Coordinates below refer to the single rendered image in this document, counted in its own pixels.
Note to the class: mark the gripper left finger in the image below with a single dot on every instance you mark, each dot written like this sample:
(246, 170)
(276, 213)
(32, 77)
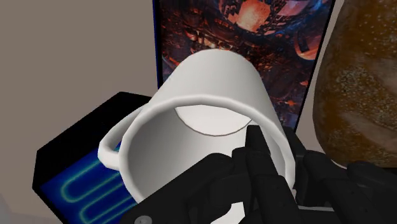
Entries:
(217, 186)

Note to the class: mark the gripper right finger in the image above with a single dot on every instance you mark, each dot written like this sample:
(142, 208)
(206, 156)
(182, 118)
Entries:
(341, 189)

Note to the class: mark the white mug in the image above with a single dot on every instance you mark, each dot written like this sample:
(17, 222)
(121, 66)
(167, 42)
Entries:
(214, 86)

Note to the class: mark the brown speckled round object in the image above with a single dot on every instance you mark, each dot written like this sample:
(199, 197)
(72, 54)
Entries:
(359, 83)

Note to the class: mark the black box with blue print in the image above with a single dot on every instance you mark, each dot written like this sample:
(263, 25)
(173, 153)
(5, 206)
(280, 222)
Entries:
(77, 149)

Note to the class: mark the dark book with orange picture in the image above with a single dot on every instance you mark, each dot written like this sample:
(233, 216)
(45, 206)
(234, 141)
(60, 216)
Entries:
(279, 46)

